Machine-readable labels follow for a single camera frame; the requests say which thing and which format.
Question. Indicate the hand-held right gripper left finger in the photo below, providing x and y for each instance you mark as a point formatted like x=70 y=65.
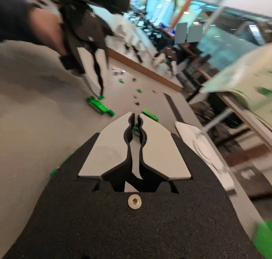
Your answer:
x=108 y=152

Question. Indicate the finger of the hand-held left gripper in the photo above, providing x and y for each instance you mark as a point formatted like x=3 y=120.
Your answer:
x=107 y=56
x=89 y=71

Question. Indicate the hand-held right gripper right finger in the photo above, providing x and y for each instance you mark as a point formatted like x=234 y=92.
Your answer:
x=163 y=154

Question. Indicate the small green brick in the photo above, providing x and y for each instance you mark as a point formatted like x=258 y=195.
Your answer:
x=136 y=131

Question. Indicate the long green brick plate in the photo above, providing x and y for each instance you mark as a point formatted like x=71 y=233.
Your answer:
x=99 y=106

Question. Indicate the person's left forearm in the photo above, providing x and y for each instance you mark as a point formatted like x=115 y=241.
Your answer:
x=14 y=16

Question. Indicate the person's left hand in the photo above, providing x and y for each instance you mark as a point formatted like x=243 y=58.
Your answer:
x=46 y=29

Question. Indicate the green L-shaped brick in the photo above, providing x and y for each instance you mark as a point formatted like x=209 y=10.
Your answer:
x=101 y=97

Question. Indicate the white lamp base stand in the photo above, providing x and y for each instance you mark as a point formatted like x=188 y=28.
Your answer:
x=204 y=148

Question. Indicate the green brick figure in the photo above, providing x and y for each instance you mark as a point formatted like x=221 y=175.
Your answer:
x=150 y=115

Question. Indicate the large green brick model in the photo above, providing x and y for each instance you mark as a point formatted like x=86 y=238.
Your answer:
x=54 y=172

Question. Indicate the pale green printed booklet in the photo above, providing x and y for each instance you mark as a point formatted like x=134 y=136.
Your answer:
x=240 y=76

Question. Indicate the green cardboard box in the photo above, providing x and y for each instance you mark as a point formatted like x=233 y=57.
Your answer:
x=264 y=239

